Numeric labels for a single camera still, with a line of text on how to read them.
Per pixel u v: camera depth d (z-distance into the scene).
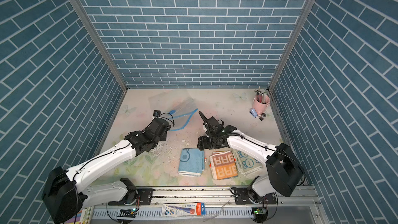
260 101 0.99
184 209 0.70
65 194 0.38
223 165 0.82
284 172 0.43
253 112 1.04
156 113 0.70
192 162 0.83
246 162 0.83
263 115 1.05
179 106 1.09
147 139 0.58
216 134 0.64
